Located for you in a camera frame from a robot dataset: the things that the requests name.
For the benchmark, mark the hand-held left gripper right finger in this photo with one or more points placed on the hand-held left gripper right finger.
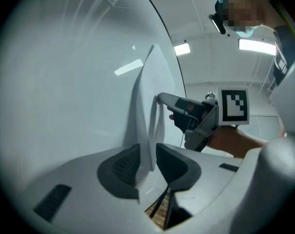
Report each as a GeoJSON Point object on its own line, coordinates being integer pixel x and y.
{"type": "Point", "coordinates": [210, 179]}

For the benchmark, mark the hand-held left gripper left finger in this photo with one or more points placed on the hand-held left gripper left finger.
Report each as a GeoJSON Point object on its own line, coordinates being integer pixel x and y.
{"type": "Point", "coordinates": [77, 179]}

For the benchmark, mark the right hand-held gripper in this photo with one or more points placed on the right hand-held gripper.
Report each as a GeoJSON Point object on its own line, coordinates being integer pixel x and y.
{"type": "Point", "coordinates": [232, 106]}

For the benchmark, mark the white paper sheet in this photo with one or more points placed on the white paper sheet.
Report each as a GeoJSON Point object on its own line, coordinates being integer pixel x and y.
{"type": "Point", "coordinates": [154, 77]}

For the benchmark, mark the black framed whiteboard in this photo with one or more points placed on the black framed whiteboard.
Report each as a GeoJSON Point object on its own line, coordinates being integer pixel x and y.
{"type": "Point", "coordinates": [64, 82]}

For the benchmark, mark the person's right forearm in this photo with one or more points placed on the person's right forearm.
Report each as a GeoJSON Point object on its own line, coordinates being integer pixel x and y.
{"type": "Point", "coordinates": [249, 142]}

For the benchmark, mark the person's right hand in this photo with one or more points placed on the person's right hand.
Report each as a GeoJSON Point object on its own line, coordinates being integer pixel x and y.
{"type": "Point", "coordinates": [223, 139]}

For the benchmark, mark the rectangular ceiling light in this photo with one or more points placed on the rectangular ceiling light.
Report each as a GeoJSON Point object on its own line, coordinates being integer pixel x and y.
{"type": "Point", "coordinates": [182, 49]}
{"type": "Point", "coordinates": [257, 46]}

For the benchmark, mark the person's black clothing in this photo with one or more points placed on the person's black clothing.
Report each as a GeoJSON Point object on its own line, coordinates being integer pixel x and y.
{"type": "Point", "coordinates": [283, 57]}

